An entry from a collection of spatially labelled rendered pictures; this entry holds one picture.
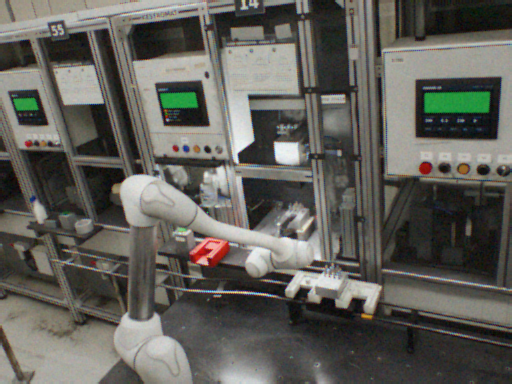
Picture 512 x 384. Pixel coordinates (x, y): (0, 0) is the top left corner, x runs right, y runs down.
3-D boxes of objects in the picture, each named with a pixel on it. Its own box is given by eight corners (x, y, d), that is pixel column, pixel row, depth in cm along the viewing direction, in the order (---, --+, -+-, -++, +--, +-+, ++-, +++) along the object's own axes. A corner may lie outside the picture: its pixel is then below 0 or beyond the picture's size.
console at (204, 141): (151, 158, 221) (128, 62, 203) (184, 138, 244) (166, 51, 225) (224, 162, 201) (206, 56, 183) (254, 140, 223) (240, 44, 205)
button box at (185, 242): (177, 253, 226) (172, 232, 221) (186, 245, 232) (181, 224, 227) (190, 255, 222) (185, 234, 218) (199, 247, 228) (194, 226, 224)
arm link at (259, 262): (263, 262, 203) (288, 260, 195) (246, 283, 191) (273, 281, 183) (254, 241, 200) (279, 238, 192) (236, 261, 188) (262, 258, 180)
